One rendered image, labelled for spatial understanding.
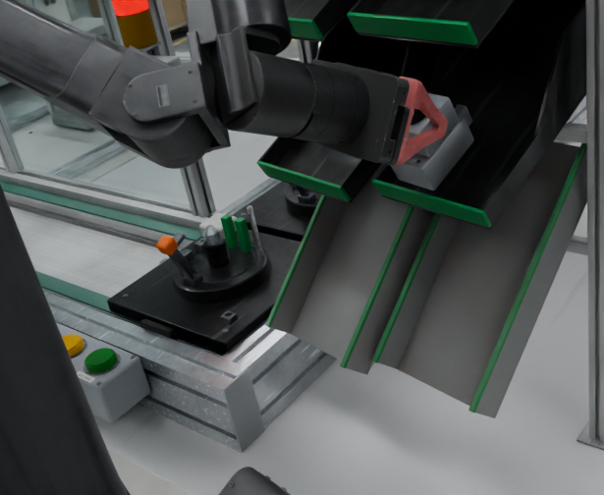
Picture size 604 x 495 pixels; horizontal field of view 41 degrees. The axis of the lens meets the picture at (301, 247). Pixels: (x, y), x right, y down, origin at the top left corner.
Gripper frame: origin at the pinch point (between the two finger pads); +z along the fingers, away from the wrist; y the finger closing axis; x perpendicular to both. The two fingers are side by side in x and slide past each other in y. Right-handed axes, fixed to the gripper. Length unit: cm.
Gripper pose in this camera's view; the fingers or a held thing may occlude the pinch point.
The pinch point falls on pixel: (418, 122)
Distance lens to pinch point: 71.1
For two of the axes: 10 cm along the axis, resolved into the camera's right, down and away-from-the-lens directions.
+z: 7.5, 0.1, 6.6
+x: -2.1, 9.5, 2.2
